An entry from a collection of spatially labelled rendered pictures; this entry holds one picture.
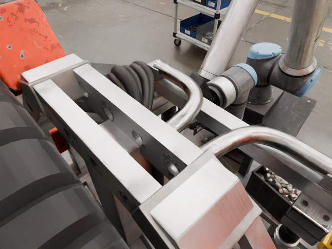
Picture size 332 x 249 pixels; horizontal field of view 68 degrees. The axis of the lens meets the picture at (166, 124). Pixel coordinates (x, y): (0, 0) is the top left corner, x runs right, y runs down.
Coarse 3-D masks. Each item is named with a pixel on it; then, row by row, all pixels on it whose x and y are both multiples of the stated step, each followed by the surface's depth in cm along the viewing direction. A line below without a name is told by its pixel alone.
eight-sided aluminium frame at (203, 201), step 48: (48, 96) 22; (96, 96) 24; (96, 144) 18; (144, 144) 21; (192, 144) 18; (96, 192) 60; (144, 192) 16; (192, 192) 16; (240, 192) 16; (192, 240) 14; (240, 240) 17
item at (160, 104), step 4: (156, 92) 50; (156, 96) 49; (160, 96) 50; (156, 100) 49; (160, 100) 50; (164, 100) 51; (156, 104) 50; (160, 104) 51; (164, 104) 52; (168, 104) 53; (172, 104) 54; (152, 108) 50; (156, 108) 50; (160, 108) 51; (164, 108) 52; (168, 108) 54; (152, 112) 50; (156, 112) 51; (160, 112) 52
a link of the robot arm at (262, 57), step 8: (256, 48) 121; (264, 48) 120; (272, 48) 120; (280, 48) 120; (248, 56) 124; (256, 56) 119; (264, 56) 117; (272, 56) 116; (280, 56) 117; (248, 64) 125; (256, 64) 121; (264, 64) 119; (272, 64) 117; (256, 72) 123; (264, 72) 120; (264, 80) 123
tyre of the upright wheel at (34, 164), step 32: (0, 96) 14; (0, 128) 12; (32, 128) 13; (0, 160) 11; (32, 160) 11; (64, 160) 13; (0, 192) 10; (32, 192) 10; (64, 192) 10; (0, 224) 9; (32, 224) 9; (64, 224) 10; (96, 224) 11
